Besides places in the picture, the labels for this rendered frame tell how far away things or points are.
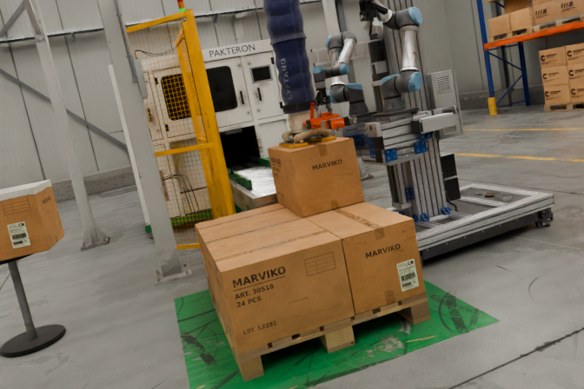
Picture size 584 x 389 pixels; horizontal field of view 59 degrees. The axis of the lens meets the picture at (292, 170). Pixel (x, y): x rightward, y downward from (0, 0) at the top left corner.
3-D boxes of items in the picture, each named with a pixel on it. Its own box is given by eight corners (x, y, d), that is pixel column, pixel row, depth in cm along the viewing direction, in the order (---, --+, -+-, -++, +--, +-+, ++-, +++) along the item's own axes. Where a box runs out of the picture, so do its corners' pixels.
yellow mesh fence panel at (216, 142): (162, 262, 471) (107, 32, 442) (168, 259, 480) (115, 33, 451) (244, 257, 437) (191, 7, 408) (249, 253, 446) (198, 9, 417)
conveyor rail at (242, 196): (215, 187, 589) (212, 172, 586) (220, 187, 590) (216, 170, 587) (259, 225, 368) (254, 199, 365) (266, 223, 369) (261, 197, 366)
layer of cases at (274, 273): (207, 280, 352) (195, 223, 346) (340, 242, 377) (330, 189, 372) (238, 353, 237) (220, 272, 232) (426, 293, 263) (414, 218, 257)
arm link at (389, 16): (390, 21, 346) (348, -21, 313) (404, 17, 338) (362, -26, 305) (388, 36, 343) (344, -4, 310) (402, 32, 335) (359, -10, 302)
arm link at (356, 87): (361, 100, 372) (357, 82, 370) (344, 102, 379) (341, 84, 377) (367, 98, 382) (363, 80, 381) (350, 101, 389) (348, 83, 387)
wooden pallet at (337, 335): (211, 299, 354) (207, 280, 352) (343, 260, 380) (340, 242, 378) (243, 382, 239) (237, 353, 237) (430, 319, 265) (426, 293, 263)
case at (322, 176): (278, 202, 362) (267, 148, 356) (330, 190, 372) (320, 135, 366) (303, 217, 304) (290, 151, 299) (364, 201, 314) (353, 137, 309)
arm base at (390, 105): (398, 108, 345) (395, 95, 344) (410, 108, 331) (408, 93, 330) (379, 113, 340) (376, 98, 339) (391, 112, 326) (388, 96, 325)
